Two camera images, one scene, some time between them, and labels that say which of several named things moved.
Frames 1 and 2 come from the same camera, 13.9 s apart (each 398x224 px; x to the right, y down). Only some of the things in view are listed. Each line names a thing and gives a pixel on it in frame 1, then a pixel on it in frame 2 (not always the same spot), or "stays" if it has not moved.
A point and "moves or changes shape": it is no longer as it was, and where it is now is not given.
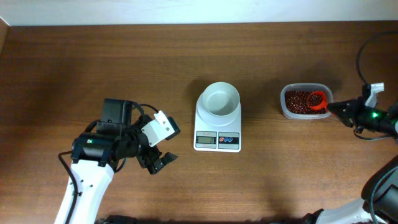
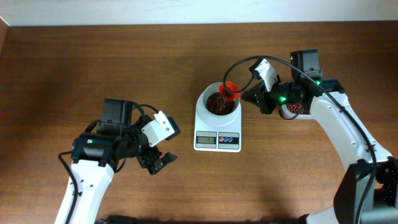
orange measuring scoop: x=323 y=106 moves or changes shape
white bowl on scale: x=219 y=100 stays
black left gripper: x=158 y=164 stays
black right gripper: x=349 y=111 to x=267 y=100
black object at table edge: x=113 y=219 stays
